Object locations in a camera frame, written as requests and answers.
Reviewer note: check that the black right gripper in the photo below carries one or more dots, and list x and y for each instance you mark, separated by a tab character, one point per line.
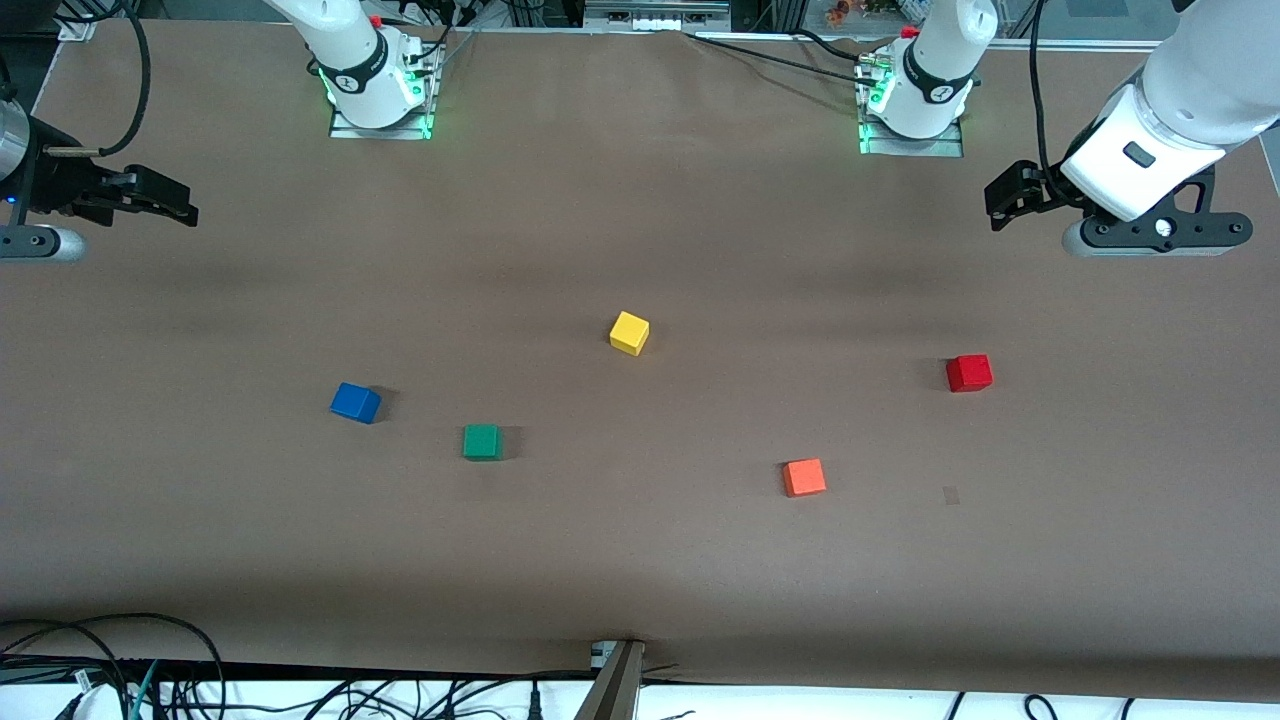
60	183

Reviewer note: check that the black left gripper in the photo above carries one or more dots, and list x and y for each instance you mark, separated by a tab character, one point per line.
1040	186

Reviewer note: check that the red wooden block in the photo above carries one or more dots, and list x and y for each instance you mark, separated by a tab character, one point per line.
969	373

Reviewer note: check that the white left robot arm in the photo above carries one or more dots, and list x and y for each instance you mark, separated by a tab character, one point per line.
1190	90

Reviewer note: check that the blue wooden block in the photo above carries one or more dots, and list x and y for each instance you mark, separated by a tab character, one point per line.
355	403

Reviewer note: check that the orange wooden block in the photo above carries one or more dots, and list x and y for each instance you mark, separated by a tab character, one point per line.
804	478

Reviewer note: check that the green wooden block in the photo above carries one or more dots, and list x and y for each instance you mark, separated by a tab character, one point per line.
482	442

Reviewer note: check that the yellow wooden block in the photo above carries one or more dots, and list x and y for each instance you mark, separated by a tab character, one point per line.
629	333

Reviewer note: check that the colourful toy clutter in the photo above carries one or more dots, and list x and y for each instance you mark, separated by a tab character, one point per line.
870	7

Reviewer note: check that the brown paper table cover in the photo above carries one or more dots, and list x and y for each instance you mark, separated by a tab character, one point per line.
640	200

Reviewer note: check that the silver power strip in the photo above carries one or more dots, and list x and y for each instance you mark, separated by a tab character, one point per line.
655	14

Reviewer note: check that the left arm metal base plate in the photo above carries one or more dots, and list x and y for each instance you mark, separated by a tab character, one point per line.
950	148

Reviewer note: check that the aluminium profile frame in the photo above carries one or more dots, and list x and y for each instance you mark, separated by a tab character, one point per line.
1100	44

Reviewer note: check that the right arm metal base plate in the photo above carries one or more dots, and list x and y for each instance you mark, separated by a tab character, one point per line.
345	128

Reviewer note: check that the aluminium camera mount post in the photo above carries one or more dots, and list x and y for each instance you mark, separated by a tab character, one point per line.
612	690

